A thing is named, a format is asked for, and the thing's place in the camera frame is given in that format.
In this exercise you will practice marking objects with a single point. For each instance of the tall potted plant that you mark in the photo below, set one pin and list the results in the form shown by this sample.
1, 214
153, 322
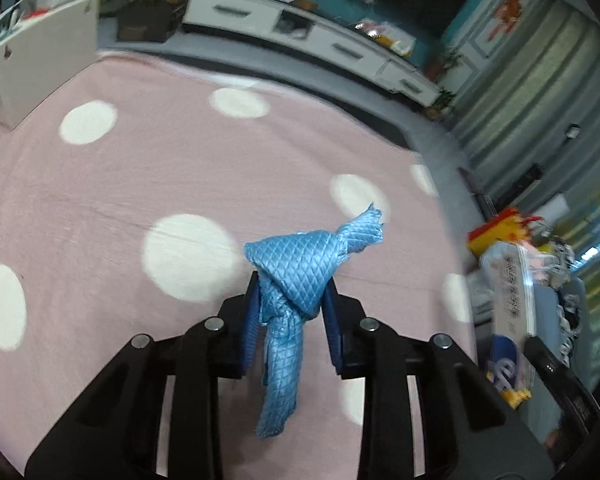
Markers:
442, 62

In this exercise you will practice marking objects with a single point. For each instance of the red patterned packet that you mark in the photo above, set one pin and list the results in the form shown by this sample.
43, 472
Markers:
367, 27

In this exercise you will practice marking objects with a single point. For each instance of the floor lamp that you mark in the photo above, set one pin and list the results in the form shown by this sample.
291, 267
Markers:
572, 132

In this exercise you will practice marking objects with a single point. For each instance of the striped curtain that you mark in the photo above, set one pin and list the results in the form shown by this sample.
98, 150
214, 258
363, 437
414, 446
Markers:
530, 110

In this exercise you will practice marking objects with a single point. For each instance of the white appliance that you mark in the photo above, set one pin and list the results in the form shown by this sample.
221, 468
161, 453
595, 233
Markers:
552, 207

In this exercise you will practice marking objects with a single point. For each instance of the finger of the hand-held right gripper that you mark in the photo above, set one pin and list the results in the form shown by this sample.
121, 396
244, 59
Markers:
562, 380

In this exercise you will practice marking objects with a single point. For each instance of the light blue printed package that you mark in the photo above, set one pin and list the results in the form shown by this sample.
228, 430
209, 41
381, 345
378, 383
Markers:
507, 285

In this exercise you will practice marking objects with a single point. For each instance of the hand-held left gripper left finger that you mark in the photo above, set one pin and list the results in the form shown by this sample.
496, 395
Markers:
250, 330

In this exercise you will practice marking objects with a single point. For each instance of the clear plastic bag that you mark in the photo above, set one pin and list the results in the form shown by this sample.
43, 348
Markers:
550, 260

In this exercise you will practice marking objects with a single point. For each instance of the pink dotted rug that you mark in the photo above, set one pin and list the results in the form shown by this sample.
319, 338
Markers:
130, 170

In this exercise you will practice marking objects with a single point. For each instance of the yellow white box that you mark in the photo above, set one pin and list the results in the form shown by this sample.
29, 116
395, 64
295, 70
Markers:
396, 39

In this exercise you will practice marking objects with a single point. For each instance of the yellow red snack bag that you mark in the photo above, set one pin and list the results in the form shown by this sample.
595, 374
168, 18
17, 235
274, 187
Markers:
495, 225

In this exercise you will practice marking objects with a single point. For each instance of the blue white box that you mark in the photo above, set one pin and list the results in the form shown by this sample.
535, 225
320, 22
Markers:
505, 365

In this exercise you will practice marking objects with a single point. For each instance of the black white patterned cloth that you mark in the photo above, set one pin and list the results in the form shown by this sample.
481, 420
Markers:
570, 320

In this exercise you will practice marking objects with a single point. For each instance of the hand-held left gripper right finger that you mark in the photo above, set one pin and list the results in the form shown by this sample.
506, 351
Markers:
330, 330

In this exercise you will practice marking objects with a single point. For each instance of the blue quilted foil wrapper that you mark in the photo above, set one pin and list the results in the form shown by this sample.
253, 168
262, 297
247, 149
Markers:
300, 260

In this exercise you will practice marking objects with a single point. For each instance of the plant in dark basket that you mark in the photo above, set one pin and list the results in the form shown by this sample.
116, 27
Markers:
150, 5

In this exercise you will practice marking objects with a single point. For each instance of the black speaker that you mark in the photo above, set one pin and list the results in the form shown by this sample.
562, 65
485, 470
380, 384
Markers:
527, 177

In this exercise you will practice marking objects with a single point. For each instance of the red paper wall decoration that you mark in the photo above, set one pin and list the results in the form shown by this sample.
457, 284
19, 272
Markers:
510, 12

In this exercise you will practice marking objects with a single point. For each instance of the dark flat object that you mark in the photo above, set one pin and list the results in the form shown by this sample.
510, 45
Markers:
477, 187

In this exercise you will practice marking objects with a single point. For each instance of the white tv cabinet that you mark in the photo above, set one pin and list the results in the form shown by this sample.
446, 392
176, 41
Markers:
250, 12

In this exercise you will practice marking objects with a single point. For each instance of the small potted plant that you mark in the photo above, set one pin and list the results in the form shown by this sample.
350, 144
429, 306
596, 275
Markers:
440, 105

